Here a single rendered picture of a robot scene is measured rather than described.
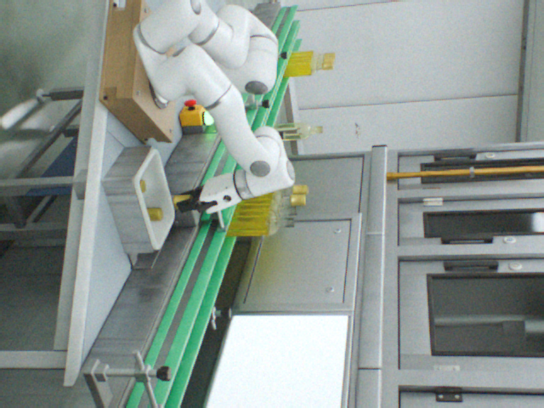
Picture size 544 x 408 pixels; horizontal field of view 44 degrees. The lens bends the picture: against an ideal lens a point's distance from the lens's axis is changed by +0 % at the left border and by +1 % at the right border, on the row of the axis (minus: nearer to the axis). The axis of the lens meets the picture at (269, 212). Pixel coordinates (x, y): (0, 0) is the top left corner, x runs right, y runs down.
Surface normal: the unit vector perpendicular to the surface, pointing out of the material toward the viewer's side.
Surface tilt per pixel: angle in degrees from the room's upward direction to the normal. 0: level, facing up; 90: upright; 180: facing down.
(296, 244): 90
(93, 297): 0
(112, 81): 90
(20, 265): 90
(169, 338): 90
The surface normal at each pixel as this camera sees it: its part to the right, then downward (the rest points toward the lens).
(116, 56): -0.21, -0.29
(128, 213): -0.15, 0.55
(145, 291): -0.14, -0.83
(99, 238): 0.98, -0.04
